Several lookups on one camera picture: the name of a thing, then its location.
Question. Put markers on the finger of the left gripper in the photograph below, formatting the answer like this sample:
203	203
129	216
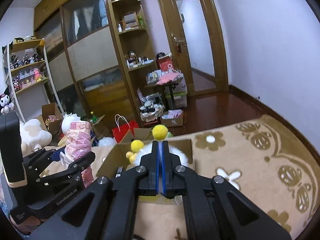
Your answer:
40	158
54	184

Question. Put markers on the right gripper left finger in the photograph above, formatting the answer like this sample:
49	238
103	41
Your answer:
107	208

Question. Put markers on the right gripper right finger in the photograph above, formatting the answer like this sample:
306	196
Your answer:
213	207

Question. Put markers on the pink tissue pack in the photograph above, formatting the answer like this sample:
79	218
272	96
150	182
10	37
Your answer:
78	142

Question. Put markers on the large white beige plush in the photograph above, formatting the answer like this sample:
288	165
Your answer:
33	137

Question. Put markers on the white round plush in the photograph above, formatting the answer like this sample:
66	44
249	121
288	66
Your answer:
67	120

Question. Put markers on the kuromi plush doll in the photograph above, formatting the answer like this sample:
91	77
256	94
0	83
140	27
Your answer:
7	105

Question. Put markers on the red paper bag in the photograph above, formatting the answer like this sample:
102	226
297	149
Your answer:
122	127

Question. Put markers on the white toy shelf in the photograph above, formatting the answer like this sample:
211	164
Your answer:
26	66

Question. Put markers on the small cardboard box floor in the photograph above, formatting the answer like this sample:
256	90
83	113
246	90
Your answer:
172	118

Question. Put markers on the wicker basket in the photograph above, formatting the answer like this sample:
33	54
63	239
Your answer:
151	111

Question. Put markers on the small black side table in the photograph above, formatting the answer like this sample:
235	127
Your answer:
167	80

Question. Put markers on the wooden wardrobe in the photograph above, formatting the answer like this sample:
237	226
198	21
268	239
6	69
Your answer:
83	58

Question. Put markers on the wooden corner shelf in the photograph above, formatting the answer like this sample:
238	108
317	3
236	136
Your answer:
134	46

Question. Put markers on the wooden door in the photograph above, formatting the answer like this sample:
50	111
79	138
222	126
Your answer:
196	42

